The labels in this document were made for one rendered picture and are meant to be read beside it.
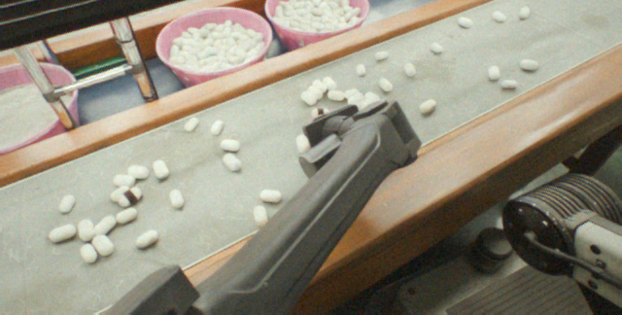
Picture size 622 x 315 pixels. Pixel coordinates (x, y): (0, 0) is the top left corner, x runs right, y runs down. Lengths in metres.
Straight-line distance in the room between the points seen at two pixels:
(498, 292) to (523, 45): 0.57
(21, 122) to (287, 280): 0.77
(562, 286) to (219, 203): 0.72
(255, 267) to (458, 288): 0.69
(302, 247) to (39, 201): 0.57
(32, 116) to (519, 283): 1.06
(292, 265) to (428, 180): 0.42
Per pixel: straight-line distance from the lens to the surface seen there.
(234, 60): 0.94
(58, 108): 0.83
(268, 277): 0.28
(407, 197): 0.65
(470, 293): 0.94
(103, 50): 1.08
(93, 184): 0.78
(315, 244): 0.32
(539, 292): 1.00
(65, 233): 0.72
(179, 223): 0.67
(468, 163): 0.73
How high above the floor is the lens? 1.29
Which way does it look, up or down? 48 degrees down
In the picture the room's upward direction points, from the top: straight up
